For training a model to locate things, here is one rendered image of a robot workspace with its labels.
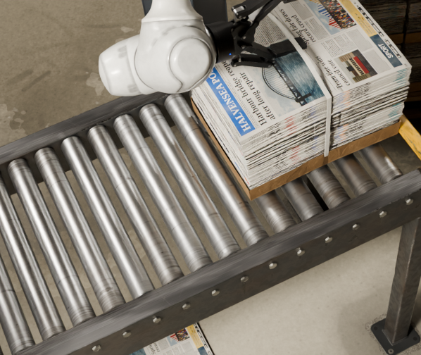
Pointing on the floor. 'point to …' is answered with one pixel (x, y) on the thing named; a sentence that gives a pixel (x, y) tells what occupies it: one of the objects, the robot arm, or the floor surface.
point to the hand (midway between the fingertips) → (303, 17)
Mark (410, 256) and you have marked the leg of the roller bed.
